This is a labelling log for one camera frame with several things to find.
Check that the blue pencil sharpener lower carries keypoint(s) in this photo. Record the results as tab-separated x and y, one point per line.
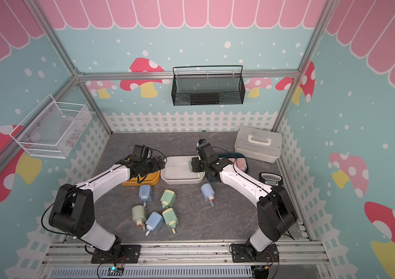
154	223

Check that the rack of metal bits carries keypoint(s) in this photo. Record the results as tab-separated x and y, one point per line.
271	179

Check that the grey slotted cable duct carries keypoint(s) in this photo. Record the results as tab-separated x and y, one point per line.
154	272

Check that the blue pencil sharpener left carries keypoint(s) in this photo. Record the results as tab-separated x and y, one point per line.
145	194

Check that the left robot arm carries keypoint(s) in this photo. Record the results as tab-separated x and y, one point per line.
73	211

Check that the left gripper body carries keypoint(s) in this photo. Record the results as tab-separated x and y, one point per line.
151	166

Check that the blue pencil sharpener centre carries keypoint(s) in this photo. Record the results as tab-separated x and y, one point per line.
208	193

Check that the yellow plastic storage box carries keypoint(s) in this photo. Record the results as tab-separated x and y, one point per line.
151	179

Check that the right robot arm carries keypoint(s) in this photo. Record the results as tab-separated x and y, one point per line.
275	210

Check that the dark teal storage box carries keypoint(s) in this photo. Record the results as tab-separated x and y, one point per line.
237	158

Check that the black wire mesh basket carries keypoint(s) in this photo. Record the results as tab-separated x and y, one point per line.
208	85

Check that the white wire mesh basket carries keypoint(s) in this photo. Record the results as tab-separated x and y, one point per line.
52	128

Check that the pink pencil sharpener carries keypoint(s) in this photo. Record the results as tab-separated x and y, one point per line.
242	164

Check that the pale green round sharpener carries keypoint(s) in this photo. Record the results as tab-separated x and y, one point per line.
139	216

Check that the translucent plastic lidded case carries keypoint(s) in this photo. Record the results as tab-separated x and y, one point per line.
259	144

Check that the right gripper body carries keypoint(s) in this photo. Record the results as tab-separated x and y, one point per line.
198	166

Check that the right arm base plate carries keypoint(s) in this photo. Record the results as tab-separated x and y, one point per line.
243	253

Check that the green pencil sharpener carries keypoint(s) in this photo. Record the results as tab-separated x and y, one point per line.
191	169
168	199
170	219

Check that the small green circuit board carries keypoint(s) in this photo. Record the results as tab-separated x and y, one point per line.
115	271

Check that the white plastic storage box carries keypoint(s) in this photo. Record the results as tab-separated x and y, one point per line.
176	171

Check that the blue pencil sharpener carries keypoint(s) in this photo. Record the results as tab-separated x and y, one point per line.
154	223
208	193
145	194

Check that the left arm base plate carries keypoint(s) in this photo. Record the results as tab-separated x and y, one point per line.
119	254

